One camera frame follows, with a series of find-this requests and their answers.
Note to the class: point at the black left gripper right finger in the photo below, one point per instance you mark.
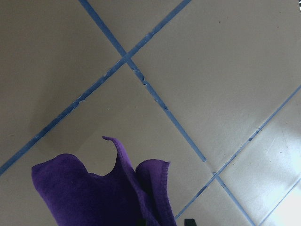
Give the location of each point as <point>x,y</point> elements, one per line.
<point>189,222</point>

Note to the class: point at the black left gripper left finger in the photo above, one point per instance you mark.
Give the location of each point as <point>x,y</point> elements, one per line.
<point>141,222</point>

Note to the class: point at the purple towel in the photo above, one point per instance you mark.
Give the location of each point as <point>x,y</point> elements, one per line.
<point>76,197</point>

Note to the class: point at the blue tape grid lines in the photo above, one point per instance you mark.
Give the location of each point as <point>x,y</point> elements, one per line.
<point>211,86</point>

